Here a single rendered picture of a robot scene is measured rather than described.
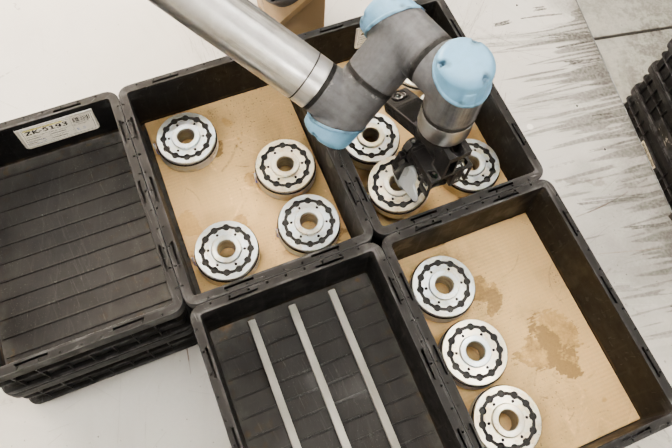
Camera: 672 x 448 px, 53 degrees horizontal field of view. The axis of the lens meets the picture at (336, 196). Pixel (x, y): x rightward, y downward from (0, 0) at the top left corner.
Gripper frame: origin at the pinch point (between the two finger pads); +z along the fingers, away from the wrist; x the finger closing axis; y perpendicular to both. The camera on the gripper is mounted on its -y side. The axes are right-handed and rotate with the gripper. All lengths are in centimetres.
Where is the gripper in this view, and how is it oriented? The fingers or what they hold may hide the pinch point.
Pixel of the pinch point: (414, 175)
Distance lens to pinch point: 114.0
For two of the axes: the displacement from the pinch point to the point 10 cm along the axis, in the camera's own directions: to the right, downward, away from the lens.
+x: 9.0, -3.9, 2.2
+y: 4.4, 8.3, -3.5
